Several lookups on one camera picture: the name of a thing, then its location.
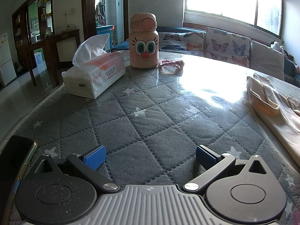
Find white plush toy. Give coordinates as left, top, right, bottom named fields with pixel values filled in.
left=270, top=41, right=288, bottom=55

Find pink fluffy hair band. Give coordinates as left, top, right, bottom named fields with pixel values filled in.
left=157, top=60, right=185, bottom=75

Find wide butterfly print cushion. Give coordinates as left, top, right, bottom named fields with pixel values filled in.
left=159, top=31, right=205, bottom=57

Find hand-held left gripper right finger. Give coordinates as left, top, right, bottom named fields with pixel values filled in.
left=183, top=145, right=274, bottom=192

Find white tissue pack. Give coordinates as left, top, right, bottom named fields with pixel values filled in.
left=61, top=34, right=126, bottom=99

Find plain grey cushion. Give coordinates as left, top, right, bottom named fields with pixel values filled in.
left=250, top=40, right=285, bottom=80

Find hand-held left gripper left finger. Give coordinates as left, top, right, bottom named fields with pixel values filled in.
left=30, top=145, right=120, bottom=193

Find cream garment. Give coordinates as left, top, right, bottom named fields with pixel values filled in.
left=246, top=73, right=300, bottom=167

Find blue storage cart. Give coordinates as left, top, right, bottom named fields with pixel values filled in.
left=96, top=25, right=115, bottom=52

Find blue blanket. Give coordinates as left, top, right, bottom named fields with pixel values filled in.
left=111, top=41, right=131, bottom=52

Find white refrigerator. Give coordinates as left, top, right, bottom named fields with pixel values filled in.
left=0, top=33, right=17, bottom=87

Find hanging clothes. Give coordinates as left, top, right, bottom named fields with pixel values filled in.
left=95, top=1, right=106, bottom=25

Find black smartphone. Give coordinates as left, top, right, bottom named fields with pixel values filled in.
left=0, top=135, right=38, bottom=216

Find dark wooden console table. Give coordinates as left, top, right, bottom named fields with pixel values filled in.
left=25, top=29, right=81, bottom=87

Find pink cartoon face bottle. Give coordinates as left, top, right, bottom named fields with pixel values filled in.
left=129, top=13, right=159, bottom=69

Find square butterfly print cushion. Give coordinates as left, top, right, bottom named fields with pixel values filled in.
left=205, top=27, right=251, bottom=68

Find dark wooden display cabinet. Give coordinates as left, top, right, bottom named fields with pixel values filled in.
left=12, top=0, right=55, bottom=72

